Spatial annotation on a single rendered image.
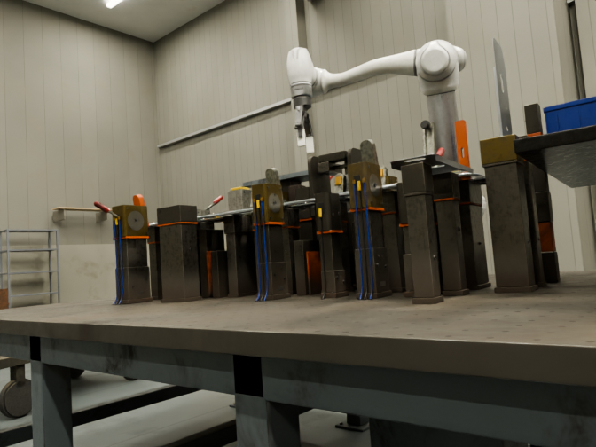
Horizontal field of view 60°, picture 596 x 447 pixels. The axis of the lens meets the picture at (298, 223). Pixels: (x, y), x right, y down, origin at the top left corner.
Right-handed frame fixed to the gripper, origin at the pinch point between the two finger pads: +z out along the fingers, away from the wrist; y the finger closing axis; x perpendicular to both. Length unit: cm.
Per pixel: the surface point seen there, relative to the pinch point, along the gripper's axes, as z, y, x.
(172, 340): 60, 115, 0
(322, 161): 11.3, 21.0, 10.8
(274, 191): 25, 53, 2
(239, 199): 20.3, 13.2, -25.7
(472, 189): 32, 58, 58
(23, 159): -227, -673, -783
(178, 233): 34, 43, -36
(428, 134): 10, 34, 49
